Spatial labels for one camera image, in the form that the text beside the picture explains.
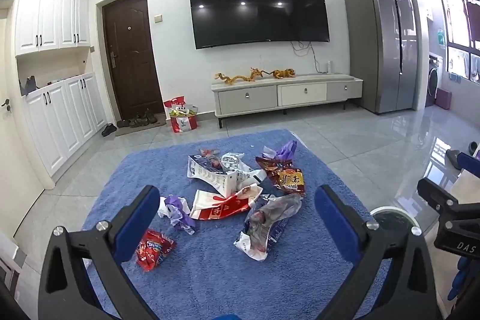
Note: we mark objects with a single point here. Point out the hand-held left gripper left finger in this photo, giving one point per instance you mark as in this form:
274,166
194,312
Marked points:
138,220

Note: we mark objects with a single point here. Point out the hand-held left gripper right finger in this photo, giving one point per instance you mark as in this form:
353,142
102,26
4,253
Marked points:
337,226

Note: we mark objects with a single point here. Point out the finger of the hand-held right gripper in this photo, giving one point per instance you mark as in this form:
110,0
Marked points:
468,163
435,192

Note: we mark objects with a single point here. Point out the red snack packet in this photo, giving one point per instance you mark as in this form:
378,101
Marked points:
155,248

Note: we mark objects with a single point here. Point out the purple plastic bag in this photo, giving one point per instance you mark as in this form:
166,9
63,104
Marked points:
180,211
283,150

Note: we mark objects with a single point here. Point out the white rimmed trash bin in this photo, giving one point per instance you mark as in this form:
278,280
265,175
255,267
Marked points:
393,217

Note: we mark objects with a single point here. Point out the brown foil snack bag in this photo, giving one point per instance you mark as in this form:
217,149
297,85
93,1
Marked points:
287,177

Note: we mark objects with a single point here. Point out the clear plastic bag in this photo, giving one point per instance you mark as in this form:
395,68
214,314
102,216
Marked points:
266,226

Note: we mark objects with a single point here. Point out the red and white wrapper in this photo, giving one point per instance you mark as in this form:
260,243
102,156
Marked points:
217,209

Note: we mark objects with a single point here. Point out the blue and white carton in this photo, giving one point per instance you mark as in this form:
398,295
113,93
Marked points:
210,175

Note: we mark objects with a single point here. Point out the person's right hand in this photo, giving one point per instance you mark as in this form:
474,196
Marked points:
462,277

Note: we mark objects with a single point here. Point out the grey slipper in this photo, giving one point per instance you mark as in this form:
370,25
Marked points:
453,158
473,147

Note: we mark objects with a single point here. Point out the purple box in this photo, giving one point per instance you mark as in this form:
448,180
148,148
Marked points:
444,98

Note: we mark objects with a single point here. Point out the washing machine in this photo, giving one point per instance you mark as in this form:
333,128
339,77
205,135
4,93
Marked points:
434,82

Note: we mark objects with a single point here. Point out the shoes on door mat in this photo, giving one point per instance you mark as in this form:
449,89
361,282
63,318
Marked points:
150,128

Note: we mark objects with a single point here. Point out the black shoe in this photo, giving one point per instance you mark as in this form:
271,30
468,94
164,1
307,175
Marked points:
108,129

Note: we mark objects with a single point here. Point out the red and grey wrapper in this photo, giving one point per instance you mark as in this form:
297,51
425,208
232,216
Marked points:
210,157

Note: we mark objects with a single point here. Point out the blue fluffy rug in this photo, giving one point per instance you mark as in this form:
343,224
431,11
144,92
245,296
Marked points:
210,286

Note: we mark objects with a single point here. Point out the brown shoe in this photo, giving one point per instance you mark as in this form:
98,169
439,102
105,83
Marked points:
123,123
150,116
137,120

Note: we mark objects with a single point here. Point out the white printed crumpled wrapper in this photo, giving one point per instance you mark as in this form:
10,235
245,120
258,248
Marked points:
249,173

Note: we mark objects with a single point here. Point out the red and white gift bag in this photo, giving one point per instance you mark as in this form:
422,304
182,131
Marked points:
183,123

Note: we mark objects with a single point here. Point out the balcony window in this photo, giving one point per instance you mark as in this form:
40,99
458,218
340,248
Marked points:
459,39

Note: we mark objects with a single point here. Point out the white lower cabinets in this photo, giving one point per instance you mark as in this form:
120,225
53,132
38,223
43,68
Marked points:
63,117

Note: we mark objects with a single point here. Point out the white cabinets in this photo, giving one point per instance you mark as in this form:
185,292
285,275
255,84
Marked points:
48,16
63,117

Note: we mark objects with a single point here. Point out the white interior door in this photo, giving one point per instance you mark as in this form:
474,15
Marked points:
11,155

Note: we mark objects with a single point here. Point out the grey double door fridge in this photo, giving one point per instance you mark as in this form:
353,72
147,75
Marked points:
375,42

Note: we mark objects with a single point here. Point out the grey and white television stand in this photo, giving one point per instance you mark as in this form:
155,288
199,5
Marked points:
247,97

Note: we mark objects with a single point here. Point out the small white bottle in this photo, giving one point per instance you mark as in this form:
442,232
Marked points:
330,67

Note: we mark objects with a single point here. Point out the dark brown entrance door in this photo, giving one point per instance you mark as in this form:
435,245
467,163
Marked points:
127,61

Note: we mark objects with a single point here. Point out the golden tiger figurine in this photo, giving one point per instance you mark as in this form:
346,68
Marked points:
284,73

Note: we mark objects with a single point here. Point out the golden dragon figurine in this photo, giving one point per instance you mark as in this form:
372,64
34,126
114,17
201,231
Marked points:
230,78
258,73

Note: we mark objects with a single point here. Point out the black handbag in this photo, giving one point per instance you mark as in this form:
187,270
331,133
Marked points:
30,84

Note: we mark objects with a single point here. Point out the white upper cabinets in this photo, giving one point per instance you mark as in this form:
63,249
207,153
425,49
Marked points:
48,16

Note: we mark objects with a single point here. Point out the wall light switch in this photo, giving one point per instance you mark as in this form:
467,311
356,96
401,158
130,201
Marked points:
159,18

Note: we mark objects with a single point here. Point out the black wall television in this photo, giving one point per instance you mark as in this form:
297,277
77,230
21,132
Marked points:
258,9

